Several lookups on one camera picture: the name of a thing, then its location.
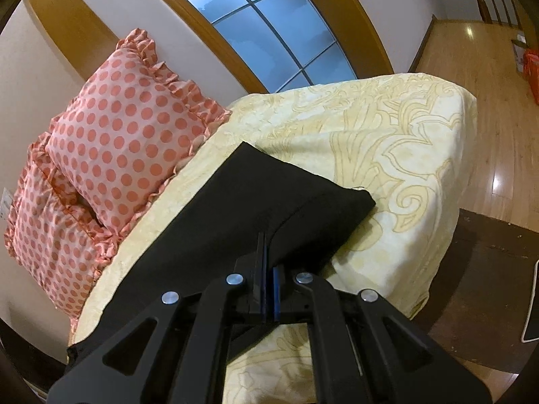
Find wall power outlet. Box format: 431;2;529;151
0;188;14;220

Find dark floor rug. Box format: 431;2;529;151
414;210;538;373

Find right polka dot pillow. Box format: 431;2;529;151
46;28;230;236

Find red bag on floor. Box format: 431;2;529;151
512;38;539;104

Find cream patterned bed cover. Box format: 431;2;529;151
77;73;477;403

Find black pants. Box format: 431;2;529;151
68;142;376;368

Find wooden framed window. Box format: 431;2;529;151
30;0;393;99

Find polka dot pillow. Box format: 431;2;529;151
46;28;230;236
5;132;120;322

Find left polka dot pillow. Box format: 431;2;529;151
5;132;120;322

